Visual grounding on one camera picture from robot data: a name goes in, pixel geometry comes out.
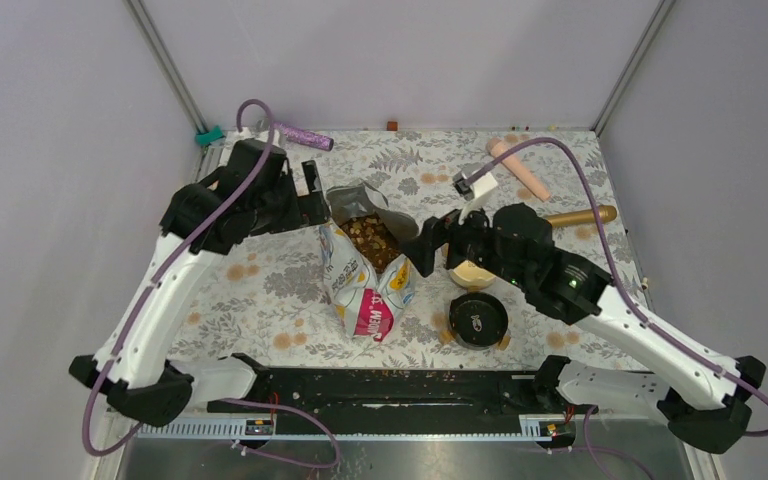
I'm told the floral patterned table mat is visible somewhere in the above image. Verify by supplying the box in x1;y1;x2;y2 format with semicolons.
171;130;638;370

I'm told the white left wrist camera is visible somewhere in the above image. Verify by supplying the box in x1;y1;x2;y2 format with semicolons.
237;127;285;148

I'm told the pink toy microphone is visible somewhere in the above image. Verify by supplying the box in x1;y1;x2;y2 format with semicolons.
486;137;551;202

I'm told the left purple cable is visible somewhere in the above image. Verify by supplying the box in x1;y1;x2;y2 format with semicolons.
81;98;277;458

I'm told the brown pet food kibble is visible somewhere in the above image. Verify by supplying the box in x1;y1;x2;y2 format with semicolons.
340;215;400;274

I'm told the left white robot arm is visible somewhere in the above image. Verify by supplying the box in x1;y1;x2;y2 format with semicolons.
69;138;330;427

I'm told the black pet bowl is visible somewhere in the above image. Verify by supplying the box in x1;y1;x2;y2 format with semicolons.
448;291;509;350

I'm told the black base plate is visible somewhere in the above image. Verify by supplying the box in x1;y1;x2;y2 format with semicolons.
245;368;588;437

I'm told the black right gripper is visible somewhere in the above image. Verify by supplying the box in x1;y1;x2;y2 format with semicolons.
398;190;530;288

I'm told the purple glitter toy microphone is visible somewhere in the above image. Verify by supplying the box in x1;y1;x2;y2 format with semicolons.
252;119;334;152

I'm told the gold toy microphone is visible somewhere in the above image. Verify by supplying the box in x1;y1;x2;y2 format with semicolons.
546;205;618;228

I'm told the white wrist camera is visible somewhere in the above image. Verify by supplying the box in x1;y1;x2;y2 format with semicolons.
453;171;498;224
237;127;285;148

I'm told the small wooden block near bowl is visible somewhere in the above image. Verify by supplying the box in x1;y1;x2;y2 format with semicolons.
496;335;511;351

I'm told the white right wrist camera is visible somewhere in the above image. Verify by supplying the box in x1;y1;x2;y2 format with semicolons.
453;171;498;224

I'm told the cat print pet food bag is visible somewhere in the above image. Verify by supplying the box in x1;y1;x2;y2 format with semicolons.
318;182;418;342

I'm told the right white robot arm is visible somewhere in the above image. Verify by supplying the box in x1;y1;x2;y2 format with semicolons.
399;203;766;454

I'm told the teal toy block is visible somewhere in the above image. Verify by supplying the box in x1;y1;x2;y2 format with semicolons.
194;126;224;148

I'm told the cream pet bowl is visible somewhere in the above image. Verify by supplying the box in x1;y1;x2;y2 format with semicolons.
449;261;496;291

